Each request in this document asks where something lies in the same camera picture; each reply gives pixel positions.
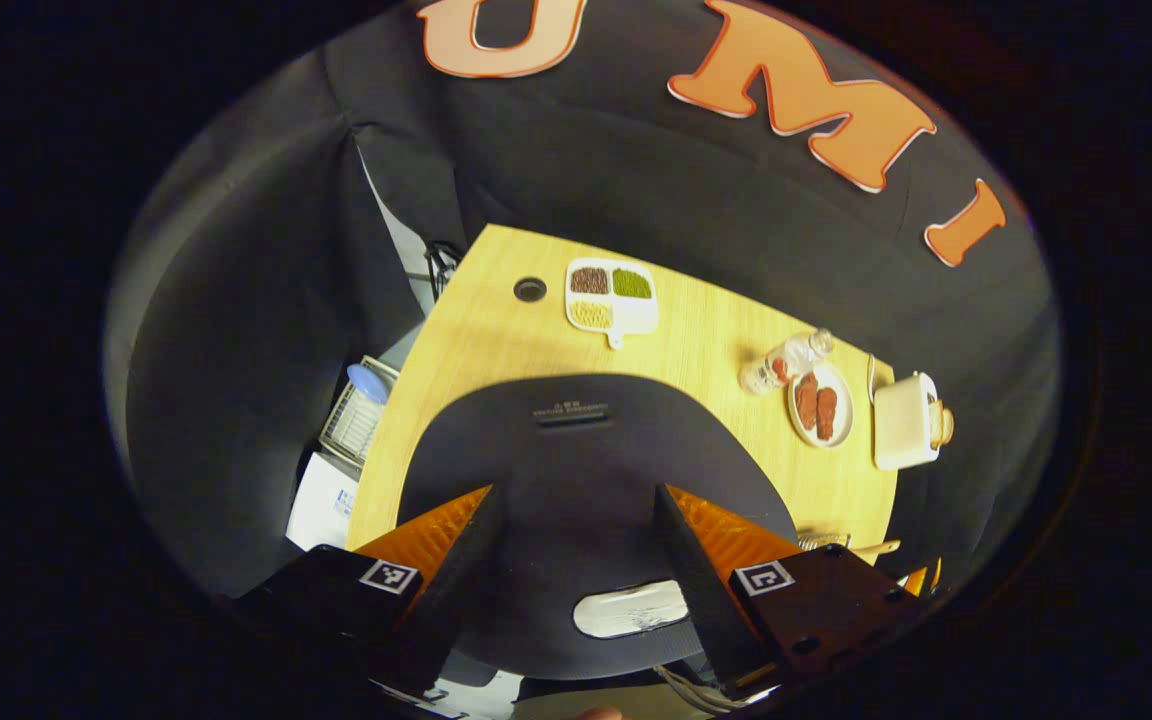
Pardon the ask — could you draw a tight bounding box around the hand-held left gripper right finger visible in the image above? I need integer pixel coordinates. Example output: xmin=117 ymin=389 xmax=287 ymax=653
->
xmin=652 ymin=483 xmax=933 ymax=699

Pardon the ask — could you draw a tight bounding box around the white toaster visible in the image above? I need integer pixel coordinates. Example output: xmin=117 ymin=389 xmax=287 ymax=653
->
xmin=873 ymin=372 xmax=942 ymax=471

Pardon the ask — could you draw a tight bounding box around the wire basket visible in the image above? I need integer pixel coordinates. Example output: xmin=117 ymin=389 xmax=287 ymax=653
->
xmin=320 ymin=355 xmax=403 ymax=472

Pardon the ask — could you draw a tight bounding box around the black rice cooker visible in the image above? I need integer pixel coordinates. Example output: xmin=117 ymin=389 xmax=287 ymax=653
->
xmin=396 ymin=373 xmax=799 ymax=682

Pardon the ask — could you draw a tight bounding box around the white round plate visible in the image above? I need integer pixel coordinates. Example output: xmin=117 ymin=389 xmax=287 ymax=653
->
xmin=787 ymin=362 xmax=855 ymax=449

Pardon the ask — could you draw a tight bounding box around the small clear drink bottle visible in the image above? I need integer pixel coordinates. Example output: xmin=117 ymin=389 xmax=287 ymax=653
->
xmin=738 ymin=328 xmax=835 ymax=397

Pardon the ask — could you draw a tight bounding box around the white divided bean dish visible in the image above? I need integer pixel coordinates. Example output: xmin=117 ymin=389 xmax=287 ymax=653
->
xmin=564 ymin=258 xmax=659 ymax=351

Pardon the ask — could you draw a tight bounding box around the white cable bundle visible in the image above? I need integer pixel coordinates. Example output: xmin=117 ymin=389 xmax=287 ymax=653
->
xmin=653 ymin=664 xmax=739 ymax=714

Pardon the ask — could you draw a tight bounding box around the blue lid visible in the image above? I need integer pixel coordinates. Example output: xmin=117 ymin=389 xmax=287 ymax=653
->
xmin=347 ymin=363 xmax=393 ymax=405

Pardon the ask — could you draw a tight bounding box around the black wire stand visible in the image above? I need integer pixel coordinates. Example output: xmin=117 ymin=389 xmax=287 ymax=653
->
xmin=425 ymin=240 xmax=463 ymax=297

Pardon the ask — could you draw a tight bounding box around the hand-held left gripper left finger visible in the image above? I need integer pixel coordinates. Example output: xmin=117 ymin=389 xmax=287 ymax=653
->
xmin=231 ymin=483 xmax=508 ymax=697

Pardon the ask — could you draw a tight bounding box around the white box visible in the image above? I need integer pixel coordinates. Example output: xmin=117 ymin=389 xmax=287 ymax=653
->
xmin=285 ymin=452 xmax=360 ymax=552

